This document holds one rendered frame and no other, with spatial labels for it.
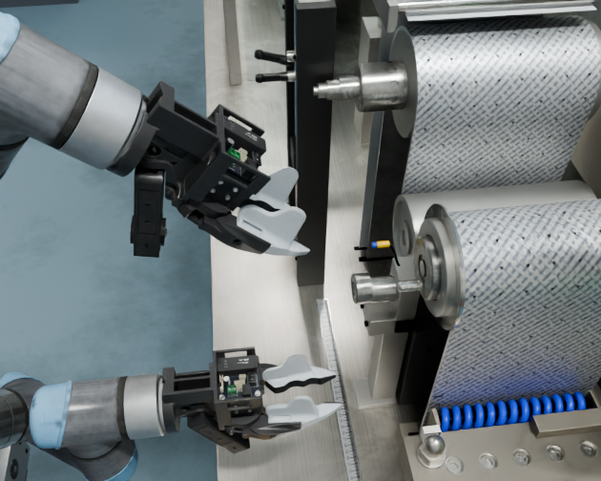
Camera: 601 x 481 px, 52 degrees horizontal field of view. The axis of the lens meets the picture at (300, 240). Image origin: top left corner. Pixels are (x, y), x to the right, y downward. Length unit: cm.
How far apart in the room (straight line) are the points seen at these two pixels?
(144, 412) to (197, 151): 35
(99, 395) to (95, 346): 149
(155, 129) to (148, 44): 327
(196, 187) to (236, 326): 59
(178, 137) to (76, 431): 40
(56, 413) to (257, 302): 47
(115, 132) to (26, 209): 233
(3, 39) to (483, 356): 61
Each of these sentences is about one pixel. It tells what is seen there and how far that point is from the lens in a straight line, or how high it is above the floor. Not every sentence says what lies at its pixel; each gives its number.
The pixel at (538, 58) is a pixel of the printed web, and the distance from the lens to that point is 85.
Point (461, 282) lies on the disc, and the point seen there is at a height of 129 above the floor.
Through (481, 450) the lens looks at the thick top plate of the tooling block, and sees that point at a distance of 87.
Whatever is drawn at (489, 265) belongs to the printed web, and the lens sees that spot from 69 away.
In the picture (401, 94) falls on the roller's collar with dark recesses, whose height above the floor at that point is 134.
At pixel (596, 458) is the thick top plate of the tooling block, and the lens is 92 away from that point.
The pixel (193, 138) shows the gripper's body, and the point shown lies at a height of 148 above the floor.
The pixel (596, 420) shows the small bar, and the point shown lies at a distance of 92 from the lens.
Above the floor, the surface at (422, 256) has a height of 125.
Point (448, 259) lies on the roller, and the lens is 68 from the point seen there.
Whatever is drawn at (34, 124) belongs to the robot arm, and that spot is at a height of 152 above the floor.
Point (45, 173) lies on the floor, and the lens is 298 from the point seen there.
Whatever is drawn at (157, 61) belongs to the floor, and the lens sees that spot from 361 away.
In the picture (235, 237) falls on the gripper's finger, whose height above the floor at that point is 139.
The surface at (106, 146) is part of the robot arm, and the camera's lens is 51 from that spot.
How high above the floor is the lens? 179
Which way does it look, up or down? 47 degrees down
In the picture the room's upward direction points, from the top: straight up
